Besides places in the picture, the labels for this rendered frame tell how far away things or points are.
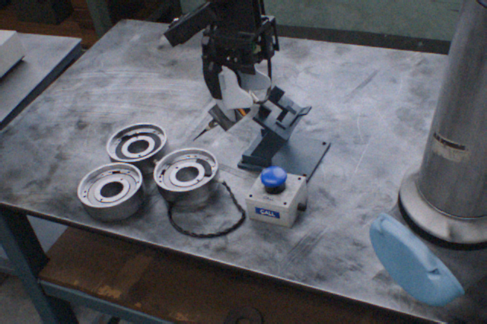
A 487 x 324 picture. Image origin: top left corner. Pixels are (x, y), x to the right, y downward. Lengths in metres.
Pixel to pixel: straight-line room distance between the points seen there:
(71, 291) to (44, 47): 0.75
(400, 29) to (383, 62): 1.39
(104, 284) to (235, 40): 0.64
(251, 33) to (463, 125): 0.39
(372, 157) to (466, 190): 0.49
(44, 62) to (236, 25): 0.98
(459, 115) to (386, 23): 2.16
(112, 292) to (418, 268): 0.76
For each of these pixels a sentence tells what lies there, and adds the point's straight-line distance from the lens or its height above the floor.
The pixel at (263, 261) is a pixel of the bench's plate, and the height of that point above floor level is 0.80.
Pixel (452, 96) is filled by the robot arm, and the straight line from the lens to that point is 0.62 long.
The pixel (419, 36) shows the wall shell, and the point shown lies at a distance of 2.77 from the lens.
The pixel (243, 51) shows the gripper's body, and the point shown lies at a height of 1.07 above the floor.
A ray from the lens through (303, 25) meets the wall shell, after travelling 2.91.
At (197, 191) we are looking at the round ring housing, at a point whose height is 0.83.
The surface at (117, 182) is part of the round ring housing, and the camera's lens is 1.17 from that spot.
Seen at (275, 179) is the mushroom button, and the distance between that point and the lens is 1.03.
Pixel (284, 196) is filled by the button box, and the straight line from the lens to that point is 1.04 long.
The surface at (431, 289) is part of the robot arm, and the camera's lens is 0.76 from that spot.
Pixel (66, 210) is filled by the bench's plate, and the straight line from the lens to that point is 1.19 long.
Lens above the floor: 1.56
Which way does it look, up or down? 40 degrees down
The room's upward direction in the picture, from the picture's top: 12 degrees counter-clockwise
